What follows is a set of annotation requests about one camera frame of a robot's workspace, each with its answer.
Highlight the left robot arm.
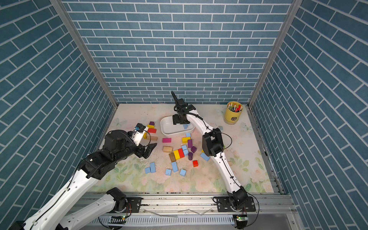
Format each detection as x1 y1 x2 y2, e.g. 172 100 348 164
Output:
10 123 157 230

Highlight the dark wood block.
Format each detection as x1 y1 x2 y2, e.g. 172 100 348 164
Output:
169 152 176 163

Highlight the aluminium corner post right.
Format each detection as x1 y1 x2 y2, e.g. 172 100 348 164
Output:
248 0 302 108

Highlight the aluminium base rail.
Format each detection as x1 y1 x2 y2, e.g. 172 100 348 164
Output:
60 192 304 230

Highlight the white plastic tub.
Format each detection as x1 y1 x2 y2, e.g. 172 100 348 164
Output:
160 116 195 138

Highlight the blue long block bottom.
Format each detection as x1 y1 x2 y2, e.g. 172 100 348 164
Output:
172 162 178 172

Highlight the blue cube bottom left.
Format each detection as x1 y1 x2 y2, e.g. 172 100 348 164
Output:
165 169 172 176

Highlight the magenta rectangular block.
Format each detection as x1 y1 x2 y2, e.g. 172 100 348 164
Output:
162 138 172 143

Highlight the aluminium corner post left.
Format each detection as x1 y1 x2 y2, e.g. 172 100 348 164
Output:
50 0 118 109

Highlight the aluminium corner post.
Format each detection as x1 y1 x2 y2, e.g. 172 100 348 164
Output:
248 0 302 108
50 0 118 109

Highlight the purple cylinder block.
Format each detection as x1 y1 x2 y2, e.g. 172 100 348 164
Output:
188 152 193 161

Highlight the light wood square block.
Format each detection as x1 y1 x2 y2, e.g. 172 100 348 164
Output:
163 146 173 153

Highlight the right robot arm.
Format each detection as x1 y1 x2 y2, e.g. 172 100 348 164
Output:
172 94 260 211

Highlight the yellow pen cup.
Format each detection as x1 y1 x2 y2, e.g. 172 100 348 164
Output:
224 101 243 125

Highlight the red rectangular block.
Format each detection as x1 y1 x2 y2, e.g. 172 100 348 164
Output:
148 128 157 133

